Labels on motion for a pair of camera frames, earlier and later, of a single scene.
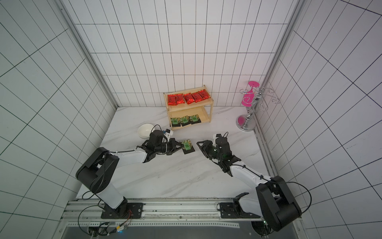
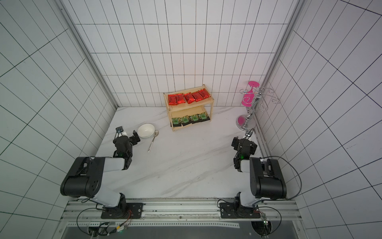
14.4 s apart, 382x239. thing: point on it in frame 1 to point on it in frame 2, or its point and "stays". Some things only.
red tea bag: x=204 y=94 stays
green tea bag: x=195 y=119 stays
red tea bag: x=189 y=98 stays
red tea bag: x=171 y=99 stays
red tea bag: x=197 y=97 stays
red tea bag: x=179 y=98 stays
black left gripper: x=174 y=150 to x=133 y=138
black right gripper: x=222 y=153 to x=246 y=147
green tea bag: x=187 y=144 to x=203 y=116
